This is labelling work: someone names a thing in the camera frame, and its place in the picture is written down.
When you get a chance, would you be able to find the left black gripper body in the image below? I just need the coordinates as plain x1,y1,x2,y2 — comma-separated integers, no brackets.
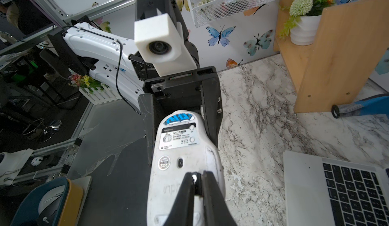
138,67,223,164

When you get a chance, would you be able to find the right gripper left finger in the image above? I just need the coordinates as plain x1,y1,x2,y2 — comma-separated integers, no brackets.
164,172,195,226

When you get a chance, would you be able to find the white picket flower box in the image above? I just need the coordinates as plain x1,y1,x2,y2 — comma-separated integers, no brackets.
68,73,122,105

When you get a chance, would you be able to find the silver laptop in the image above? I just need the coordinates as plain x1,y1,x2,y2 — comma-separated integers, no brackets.
283,151,389,226

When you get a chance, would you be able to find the white wireless mouse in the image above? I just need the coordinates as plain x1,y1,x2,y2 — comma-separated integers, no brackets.
146,110,225,226

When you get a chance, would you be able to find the wooden corner shelf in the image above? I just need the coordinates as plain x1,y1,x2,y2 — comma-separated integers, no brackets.
274,0,389,113

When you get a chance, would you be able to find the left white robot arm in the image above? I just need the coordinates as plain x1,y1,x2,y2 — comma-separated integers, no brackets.
49,13,222,152

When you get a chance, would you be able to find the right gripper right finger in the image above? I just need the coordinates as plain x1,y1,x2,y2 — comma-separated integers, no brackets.
202,171,237,226

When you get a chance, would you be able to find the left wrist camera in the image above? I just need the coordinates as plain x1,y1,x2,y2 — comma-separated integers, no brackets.
134,0,200,77

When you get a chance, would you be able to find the white pot green plant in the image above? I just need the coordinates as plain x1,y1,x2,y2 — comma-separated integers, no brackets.
278,0,335,46

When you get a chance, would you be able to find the yellow blue bowl outside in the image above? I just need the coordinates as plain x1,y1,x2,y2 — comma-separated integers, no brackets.
11,177,85,226

